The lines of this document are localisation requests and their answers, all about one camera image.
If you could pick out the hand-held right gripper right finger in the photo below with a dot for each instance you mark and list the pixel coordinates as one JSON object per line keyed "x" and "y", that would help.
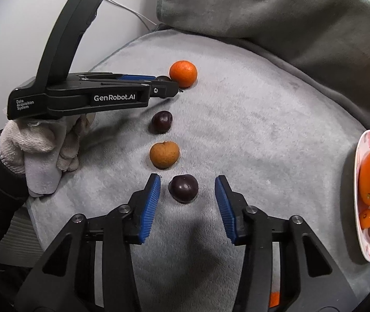
{"x": 225, "y": 208}

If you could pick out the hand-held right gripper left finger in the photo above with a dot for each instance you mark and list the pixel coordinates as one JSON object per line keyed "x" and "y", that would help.
{"x": 150, "y": 208}

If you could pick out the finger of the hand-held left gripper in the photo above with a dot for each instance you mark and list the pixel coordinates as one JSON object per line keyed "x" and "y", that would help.
{"x": 136, "y": 77}
{"x": 165, "y": 91}

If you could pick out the dark plum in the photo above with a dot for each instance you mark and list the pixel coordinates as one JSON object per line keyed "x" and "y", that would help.
{"x": 162, "y": 122}
{"x": 163, "y": 78}
{"x": 183, "y": 188}

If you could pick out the mandarin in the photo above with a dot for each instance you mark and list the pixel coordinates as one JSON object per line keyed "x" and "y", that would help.
{"x": 183, "y": 73}

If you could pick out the brown longan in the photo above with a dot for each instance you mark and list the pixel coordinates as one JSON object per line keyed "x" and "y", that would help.
{"x": 164, "y": 155}

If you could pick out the small kumquat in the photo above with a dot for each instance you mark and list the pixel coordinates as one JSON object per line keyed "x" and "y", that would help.
{"x": 366, "y": 217}

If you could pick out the person's left hand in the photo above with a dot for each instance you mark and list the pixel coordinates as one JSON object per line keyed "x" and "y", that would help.
{"x": 32, "y": 136}

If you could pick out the light grey blanket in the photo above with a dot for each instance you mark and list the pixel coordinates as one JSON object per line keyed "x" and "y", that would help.
{"x": 253, "y": 120}

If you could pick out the folded dark grey blanket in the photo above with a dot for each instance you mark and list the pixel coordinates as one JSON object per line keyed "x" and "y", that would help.
{"x": 253, "y": 6}

